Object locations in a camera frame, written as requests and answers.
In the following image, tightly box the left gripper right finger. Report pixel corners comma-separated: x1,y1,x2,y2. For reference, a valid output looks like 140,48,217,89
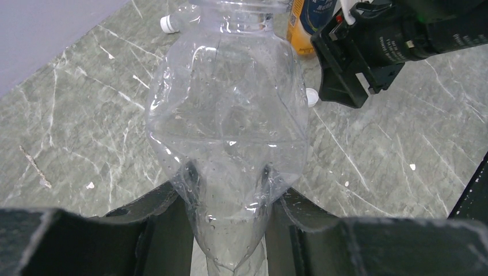
265,189,487,275

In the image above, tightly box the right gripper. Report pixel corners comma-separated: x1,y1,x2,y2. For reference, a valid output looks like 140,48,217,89
311,1,487,109

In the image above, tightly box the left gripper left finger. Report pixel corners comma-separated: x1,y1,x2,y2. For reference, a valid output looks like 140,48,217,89
1,183,193,275

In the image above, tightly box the plain white bottle cap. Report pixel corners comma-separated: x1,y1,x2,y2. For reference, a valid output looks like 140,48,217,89
306,87,319,108

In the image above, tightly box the orange juice bottle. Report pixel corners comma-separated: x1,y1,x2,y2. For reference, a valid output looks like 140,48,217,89
286,0,337,56

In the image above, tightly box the large clear bottle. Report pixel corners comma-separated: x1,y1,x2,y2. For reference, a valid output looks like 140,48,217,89
145,1,308,275

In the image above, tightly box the short clear plastic bottle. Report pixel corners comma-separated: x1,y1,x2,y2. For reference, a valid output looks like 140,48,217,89
159,2,201,34

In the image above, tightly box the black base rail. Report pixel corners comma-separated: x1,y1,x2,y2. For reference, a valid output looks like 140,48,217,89
448,154,487,225

